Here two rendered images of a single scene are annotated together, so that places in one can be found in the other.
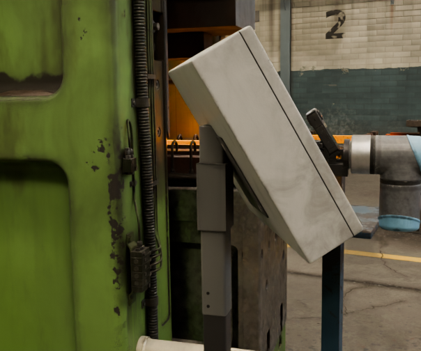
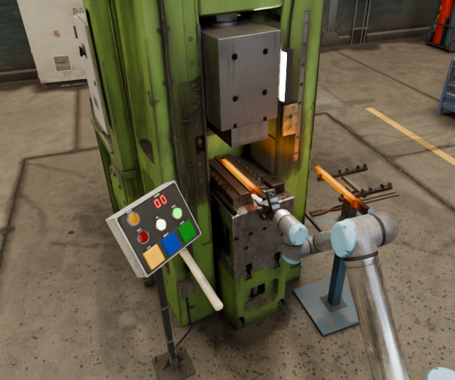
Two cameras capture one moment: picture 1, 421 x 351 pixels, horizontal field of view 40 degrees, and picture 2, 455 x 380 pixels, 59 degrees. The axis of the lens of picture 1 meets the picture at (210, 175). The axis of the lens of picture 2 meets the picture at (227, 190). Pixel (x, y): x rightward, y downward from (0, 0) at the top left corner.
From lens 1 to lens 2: 1.63 m
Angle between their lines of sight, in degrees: 50
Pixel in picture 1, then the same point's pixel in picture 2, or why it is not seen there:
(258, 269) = (233, 244)
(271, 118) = (122, 240)
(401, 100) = not seen: outside the picture
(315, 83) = not seen: outside the picture
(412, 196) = (288, 250)
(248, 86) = (117, 231)
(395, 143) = (286, 225)
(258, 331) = (233, 264)
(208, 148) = not seen: hidden behind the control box
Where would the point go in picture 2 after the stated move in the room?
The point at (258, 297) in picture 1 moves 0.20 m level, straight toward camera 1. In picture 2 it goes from (233, 253) to (203, 271)
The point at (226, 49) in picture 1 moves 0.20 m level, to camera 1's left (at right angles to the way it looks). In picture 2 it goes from (111, 221) to (87, 200)
